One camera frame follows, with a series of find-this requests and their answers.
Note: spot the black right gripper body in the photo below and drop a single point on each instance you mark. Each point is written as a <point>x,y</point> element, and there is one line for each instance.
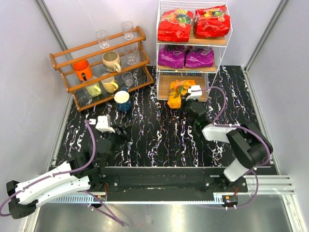
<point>190,104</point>

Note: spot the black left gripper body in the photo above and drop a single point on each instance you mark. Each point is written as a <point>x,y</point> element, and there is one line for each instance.
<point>121,130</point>

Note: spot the orange candy bag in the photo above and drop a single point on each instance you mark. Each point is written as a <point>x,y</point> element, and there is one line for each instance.
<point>178,89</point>

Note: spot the purple candy bag front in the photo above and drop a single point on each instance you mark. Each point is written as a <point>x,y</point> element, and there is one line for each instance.
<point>199,57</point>

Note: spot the purple candy bag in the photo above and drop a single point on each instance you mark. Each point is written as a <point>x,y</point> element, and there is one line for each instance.
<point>172,56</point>
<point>199,57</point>

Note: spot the purple candy bag back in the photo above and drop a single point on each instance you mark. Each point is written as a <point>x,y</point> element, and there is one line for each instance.
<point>172,56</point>

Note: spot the red candy bag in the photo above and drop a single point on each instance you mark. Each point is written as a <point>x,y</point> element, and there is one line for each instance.
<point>175,25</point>
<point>212,22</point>

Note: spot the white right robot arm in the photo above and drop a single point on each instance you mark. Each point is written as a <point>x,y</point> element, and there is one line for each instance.
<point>250,146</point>

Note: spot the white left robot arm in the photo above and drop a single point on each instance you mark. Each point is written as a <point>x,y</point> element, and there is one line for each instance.
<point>81,172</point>

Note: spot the clear glass bottom shelf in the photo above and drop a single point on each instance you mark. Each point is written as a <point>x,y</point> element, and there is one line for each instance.
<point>128,78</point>

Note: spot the clear glass shelf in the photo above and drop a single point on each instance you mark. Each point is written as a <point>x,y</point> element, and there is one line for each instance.
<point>128,78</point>
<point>131,54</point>

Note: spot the clear glass middle shelf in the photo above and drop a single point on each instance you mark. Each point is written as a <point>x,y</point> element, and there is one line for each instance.
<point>131,54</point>

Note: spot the blue mug white inside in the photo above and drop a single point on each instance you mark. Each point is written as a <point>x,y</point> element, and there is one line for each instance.
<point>122,99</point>

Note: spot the yellow mug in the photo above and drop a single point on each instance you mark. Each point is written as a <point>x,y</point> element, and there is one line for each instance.
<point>110,84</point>

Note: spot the pale green mug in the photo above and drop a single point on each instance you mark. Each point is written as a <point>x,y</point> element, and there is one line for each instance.
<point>94,89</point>

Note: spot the wooden cup rack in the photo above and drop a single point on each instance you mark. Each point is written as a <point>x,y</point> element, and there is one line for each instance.
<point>63,62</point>

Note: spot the beige round mug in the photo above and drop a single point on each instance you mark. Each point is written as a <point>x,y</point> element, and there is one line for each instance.
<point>112,62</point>

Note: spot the orange mug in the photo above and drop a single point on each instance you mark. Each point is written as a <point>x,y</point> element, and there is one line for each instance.
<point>83,70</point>

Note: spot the clear glass top left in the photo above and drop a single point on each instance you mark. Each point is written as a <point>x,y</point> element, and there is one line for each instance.
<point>102,39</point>

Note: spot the clear glass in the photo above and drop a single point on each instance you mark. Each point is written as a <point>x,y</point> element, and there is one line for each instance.
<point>127,28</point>
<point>102,39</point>

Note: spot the clear glass top right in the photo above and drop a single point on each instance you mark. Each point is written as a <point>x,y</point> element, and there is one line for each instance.
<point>127,28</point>

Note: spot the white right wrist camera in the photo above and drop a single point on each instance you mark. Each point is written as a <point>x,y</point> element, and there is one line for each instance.
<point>194,92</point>

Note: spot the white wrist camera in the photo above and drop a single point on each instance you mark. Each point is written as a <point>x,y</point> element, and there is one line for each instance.
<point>194,92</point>
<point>102,124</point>

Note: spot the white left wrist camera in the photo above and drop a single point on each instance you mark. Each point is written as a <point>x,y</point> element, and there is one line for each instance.
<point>102,124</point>

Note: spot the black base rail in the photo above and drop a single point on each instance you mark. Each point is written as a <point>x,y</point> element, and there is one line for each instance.
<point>198,178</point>

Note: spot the white wire wooden shelf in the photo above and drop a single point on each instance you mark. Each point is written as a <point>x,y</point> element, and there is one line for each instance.
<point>191,41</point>

